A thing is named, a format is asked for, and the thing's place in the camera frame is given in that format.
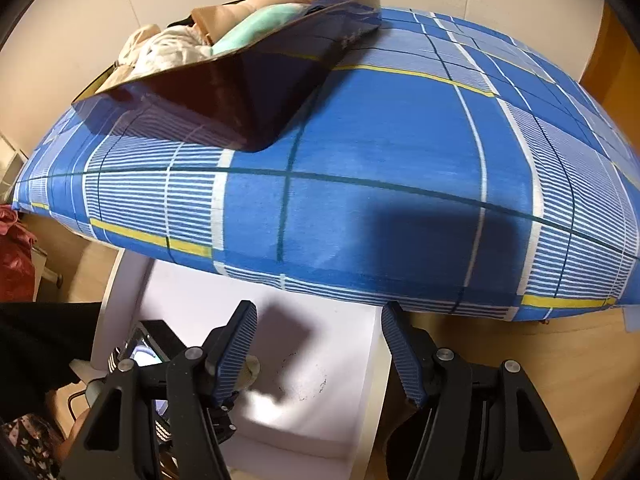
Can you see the teal socks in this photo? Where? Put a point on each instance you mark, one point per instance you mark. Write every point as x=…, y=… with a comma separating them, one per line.
x=259, y=24

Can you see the white cloth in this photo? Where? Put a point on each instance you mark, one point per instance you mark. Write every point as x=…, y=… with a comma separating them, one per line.
x=150, y=50

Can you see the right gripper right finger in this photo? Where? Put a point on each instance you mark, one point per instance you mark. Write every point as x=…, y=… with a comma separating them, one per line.
x=413, y=354

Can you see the blue plaid mattress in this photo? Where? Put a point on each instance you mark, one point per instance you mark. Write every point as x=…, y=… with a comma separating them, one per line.
x=440, y=164

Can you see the wooden door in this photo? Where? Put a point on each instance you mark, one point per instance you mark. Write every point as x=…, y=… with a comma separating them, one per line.
x=612, y=75

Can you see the peach cloth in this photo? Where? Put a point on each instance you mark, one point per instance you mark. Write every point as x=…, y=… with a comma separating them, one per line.
x=215, y=21

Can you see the red satin fabric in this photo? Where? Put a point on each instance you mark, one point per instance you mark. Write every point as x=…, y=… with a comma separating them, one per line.
x=18, y=276

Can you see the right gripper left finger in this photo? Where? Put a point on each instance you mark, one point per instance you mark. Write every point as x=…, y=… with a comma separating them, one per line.
x=226, y=349

